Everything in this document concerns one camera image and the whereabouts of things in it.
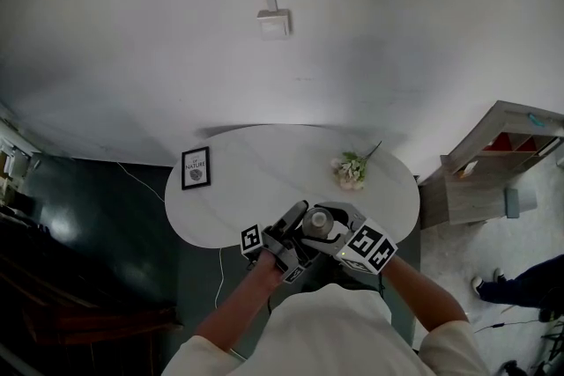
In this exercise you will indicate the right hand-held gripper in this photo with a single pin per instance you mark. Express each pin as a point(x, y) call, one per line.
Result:
point(368, 246)

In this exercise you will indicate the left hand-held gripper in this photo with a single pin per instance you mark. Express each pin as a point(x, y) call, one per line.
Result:
point(286, 255)

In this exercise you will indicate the person's left forearm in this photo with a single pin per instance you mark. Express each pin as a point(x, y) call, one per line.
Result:
point(238, 312)

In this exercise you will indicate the person's right forearm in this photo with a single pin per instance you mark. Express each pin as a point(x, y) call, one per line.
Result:
point(418, 295)

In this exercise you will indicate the white oval table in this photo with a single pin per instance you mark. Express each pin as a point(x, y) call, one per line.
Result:
point(273, 171)

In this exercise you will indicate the person's left hand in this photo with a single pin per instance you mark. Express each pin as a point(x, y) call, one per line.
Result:
point(268, 270)

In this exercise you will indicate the pink artificial flower bouquet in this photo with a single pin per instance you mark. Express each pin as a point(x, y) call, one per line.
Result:
point(352, 169)

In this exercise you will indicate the person's white shirt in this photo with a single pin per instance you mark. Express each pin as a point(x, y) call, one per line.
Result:
point(326, 334)

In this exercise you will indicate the black framed picture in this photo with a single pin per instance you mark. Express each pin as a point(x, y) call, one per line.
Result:
point(196, 168)

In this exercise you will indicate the grey wooden shelf cabinet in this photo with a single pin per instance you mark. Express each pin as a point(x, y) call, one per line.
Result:
point(467, 198)

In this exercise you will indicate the grey-blue bin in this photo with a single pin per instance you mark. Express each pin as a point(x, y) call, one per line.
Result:
point(520, 202)

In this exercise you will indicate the red storage box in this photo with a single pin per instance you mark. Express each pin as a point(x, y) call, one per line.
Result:
point(501, 143)
point(528, 145)

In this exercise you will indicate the teal tool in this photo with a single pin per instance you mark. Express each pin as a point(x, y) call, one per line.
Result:
point(536, 119)

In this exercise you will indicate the dark wooden stair railing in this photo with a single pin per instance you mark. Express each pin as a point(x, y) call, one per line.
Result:
point(66, 304)

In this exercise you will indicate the white wall switch box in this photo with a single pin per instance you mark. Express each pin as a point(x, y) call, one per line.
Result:
point(274, 24)

